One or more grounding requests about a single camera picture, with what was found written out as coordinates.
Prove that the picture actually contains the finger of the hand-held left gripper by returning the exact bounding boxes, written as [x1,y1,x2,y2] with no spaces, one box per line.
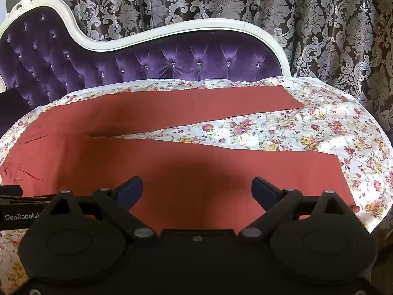
[18,193,60,205]

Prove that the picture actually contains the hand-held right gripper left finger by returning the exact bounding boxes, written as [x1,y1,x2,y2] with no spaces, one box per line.
[40,176,158,241]

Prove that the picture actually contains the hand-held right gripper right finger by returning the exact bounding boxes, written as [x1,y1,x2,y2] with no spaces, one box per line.
[238,176,354,240]

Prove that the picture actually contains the rust red pants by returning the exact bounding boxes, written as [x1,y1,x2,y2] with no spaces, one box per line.
[0,87,360,234]

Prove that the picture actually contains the floral blanket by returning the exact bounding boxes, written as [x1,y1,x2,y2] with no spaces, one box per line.
[0,76,393,289]

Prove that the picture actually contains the purple tufted sofa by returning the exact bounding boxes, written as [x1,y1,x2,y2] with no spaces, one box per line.
[0,0,292,139]

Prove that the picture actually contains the grey damask curtain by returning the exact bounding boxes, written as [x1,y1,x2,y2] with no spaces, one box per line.
[17,0,393,139]

